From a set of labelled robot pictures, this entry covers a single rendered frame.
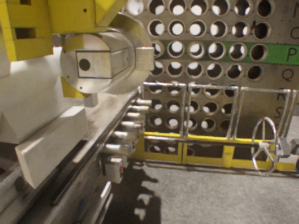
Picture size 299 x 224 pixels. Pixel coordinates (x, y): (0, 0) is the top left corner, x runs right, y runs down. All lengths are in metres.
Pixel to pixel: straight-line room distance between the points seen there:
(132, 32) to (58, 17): 0.35
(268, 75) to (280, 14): 0.81
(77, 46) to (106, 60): 0.12
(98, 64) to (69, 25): 0.15
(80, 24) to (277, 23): 2.75
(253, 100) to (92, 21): 2.81
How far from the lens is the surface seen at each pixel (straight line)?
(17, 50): 0.63
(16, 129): 0.72
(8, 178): 0.84
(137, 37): 0.94
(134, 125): 1.49
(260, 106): 3.28
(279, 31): 3.15
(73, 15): 0.70
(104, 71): 0.69
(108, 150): 1.23
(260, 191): 2.46
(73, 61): 0.75
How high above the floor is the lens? 1.53
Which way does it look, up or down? 22 degrees down
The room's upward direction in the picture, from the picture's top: straight up
